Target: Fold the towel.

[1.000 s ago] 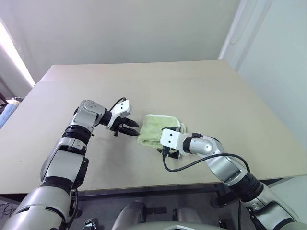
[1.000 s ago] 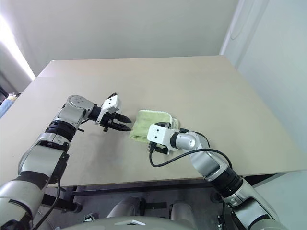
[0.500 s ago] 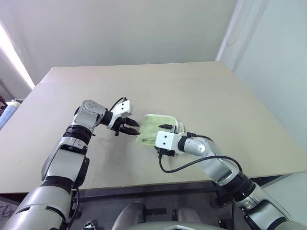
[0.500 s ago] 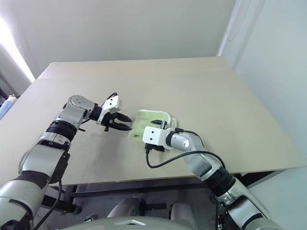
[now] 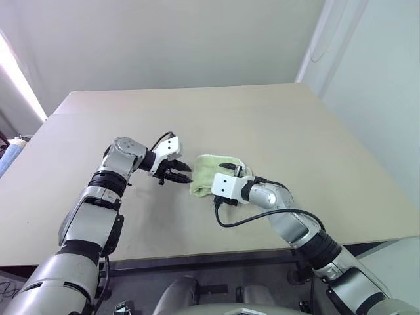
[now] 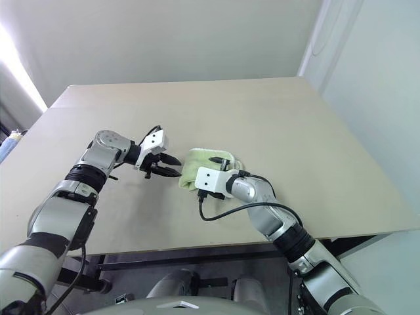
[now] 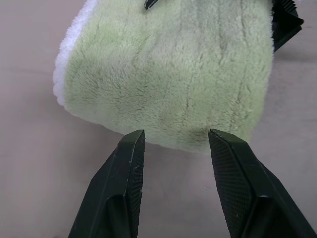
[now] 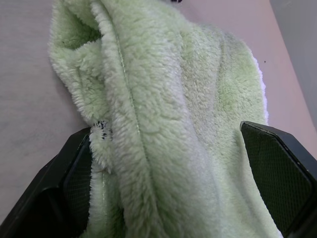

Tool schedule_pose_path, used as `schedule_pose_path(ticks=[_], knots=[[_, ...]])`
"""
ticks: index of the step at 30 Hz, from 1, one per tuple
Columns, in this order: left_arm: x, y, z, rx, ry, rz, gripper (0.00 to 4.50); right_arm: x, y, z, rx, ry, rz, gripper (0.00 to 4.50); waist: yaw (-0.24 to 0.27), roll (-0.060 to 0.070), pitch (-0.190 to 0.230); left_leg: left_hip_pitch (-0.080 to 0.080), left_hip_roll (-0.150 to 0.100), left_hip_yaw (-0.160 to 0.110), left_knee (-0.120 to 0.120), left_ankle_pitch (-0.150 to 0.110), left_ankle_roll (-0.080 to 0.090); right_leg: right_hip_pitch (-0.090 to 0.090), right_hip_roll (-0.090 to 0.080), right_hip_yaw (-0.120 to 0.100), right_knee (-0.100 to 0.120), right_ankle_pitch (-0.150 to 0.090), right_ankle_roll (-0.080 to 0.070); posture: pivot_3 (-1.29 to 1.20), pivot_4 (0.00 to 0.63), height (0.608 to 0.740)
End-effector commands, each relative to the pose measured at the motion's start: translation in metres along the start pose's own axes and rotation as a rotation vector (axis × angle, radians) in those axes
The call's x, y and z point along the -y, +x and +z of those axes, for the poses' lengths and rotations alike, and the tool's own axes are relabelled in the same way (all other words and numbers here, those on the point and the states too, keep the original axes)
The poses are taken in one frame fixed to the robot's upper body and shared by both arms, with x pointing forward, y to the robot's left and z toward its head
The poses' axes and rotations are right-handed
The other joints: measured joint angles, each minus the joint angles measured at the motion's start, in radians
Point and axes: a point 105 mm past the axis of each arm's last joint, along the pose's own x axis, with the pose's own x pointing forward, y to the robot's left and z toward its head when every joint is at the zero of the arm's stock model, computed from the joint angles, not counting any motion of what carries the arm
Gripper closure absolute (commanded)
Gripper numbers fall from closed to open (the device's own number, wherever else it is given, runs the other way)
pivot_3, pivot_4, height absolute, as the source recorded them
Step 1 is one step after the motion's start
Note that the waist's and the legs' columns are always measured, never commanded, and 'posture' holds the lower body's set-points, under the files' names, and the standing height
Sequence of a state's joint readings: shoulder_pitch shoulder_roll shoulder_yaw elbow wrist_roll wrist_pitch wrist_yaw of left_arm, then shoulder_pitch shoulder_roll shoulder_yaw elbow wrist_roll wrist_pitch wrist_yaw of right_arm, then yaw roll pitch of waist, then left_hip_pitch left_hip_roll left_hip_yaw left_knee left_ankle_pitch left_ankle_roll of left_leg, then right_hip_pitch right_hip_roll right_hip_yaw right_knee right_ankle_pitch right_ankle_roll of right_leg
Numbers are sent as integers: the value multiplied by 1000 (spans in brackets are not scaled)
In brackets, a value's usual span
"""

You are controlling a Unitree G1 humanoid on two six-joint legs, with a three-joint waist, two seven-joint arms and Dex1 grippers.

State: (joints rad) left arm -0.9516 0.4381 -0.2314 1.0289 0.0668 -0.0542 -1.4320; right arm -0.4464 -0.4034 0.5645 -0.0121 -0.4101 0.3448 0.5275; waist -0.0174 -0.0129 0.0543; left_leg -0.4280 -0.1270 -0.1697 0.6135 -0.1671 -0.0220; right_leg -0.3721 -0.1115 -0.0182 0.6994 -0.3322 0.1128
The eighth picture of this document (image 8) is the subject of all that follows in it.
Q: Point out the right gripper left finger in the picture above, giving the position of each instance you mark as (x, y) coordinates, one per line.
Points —
(39, 203)

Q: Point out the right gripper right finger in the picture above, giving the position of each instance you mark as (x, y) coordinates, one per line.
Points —
(284, 178)

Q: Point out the light green fluffy towel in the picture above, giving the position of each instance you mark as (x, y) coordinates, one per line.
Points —
(161, 111)

